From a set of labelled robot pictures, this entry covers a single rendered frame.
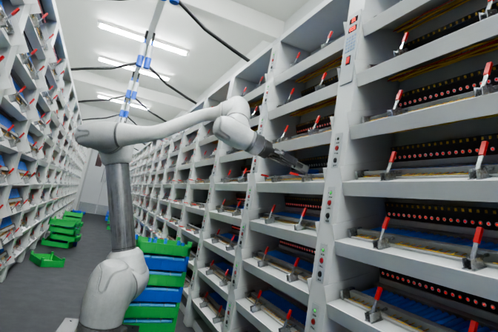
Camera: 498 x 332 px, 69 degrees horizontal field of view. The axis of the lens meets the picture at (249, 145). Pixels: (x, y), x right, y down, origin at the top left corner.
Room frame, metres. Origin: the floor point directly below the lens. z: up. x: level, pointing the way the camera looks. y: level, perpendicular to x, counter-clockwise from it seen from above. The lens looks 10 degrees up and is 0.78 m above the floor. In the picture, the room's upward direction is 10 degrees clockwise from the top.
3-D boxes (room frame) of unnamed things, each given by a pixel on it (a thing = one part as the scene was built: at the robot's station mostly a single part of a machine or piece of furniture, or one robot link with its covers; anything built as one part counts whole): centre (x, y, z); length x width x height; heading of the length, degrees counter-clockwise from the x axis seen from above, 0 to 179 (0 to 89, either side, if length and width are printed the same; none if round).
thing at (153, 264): (2.09, 0.39, 0.44); 0.30 x 0.20 x 0.08; 120
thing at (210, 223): (2.56, 0.11, 0.87); 0.20 x 0.09 x 1.74; 111
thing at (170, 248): (2.09, 0.39, 0.52); 0.30 x 0.20 x 0.08; 120
